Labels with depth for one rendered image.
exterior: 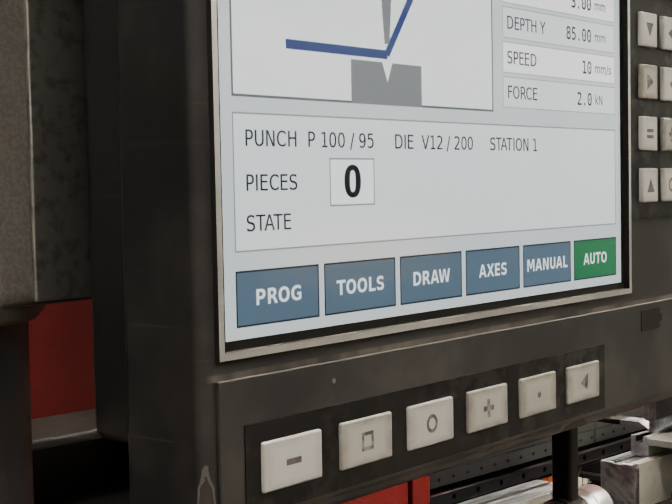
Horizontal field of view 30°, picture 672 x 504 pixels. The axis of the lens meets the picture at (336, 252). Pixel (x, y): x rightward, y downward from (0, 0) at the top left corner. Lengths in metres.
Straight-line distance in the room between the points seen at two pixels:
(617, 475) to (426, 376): 1.32
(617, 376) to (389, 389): 0.23
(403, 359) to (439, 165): 0.10
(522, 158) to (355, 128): 0.14
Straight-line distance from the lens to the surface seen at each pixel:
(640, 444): 1.96
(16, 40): 0.58
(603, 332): 0.76
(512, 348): 0.67
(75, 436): 0.93
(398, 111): 0.59
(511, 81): 0.68
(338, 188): 0.56
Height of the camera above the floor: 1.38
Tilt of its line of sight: 3 degrees down
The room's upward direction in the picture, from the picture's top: 1 degrees counter-clockwise
